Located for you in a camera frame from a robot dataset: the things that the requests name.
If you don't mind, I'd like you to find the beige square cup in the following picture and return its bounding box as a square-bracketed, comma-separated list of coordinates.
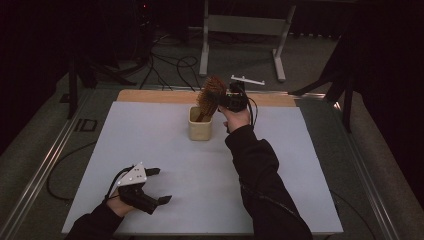
[187, 105, 214, 142]

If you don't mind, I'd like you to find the brown wooden hairbrush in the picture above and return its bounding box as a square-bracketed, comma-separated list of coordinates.
[195, 75, 228, 123]

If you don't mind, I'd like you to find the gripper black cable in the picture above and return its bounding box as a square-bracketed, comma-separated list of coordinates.
[245, 95, 378, 240]
[46, 141, 134, 203]

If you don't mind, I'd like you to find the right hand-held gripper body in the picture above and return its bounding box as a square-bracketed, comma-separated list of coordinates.
[218, 74, 267, 113]

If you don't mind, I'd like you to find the person's left hand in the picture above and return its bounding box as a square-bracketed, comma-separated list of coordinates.
[105, 189, 136, 218]

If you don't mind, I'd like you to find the white metal stand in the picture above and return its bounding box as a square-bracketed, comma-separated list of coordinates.
[188, 0, 298, 83]

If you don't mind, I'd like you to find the wooden table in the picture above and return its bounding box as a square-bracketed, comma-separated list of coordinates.
[116, 88, 298, 108]

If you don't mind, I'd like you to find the person's right hand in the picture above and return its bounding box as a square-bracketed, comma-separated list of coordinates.
[219, 107, 253, 134]

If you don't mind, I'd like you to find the black floor cable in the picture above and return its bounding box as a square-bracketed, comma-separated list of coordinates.
[175, 55, 204, 93]
[139, 54, 174, 92]

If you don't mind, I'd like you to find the dark floor plate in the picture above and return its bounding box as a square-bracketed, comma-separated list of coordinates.
[73, 118, 99, 133]

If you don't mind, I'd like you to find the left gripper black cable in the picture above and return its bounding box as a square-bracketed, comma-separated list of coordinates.
[46, 141, 134, 203]

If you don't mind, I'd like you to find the white table mat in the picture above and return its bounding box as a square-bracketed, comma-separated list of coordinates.
[61, 100, 344, 234]

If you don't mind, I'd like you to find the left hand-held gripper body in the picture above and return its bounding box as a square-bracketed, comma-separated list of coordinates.
[114, 162, 161, 215]

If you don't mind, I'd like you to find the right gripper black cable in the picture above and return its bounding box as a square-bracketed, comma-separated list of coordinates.
[245, 95, 378, 240]

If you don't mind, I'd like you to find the black stand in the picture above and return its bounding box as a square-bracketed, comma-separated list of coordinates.
[66, 56, 138, 120]
[288, 33, 356, 133]

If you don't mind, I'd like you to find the aluminium rail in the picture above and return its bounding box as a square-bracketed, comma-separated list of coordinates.
[0, 89, 94, 240]
[333, 101, 401, 240]

